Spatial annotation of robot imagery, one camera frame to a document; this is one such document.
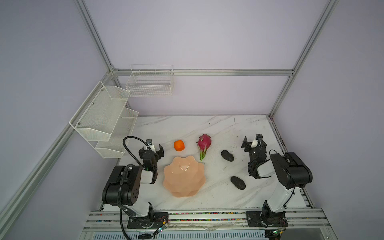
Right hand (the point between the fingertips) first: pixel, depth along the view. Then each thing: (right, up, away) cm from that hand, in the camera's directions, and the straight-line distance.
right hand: (252, 137), depth 93 cm
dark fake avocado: (-16, -12, +2) cm, 20 cm away
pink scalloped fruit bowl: (-43, -24, -5) cm, 49 cm away
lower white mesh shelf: (-77, -4, -19) cm, 79 cm away
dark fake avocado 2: (-12, -26, -9) cm, 30 cm away
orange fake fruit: (-47, -6, +2) cm, 48 cm away
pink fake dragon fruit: (-31, -4, +2) cm, 31 cm away
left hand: (-64, -6, -1) cm, 65 cm away
